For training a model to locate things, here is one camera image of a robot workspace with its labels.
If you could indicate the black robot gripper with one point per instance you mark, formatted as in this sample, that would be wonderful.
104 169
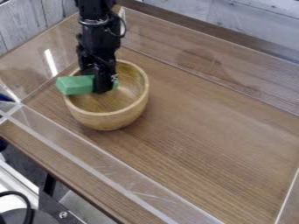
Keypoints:
100 41

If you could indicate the green rectangular block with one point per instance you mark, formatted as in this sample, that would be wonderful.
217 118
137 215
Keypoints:
85 84

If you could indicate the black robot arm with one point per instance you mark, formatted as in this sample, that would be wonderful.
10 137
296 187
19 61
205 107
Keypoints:
97 9

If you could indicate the light brown wooden bowl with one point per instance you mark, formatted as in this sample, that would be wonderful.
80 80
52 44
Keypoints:
116 109

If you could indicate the black table leg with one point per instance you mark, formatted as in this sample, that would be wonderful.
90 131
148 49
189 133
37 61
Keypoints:
50 184

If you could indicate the clear acrylic corner bracket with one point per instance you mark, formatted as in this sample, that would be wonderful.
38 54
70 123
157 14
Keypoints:
124 21

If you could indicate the clear acrylic tray wall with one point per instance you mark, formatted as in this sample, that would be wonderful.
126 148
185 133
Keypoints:
140 172

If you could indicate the grey metal base plate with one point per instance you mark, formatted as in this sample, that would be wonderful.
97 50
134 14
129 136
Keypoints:
57 210

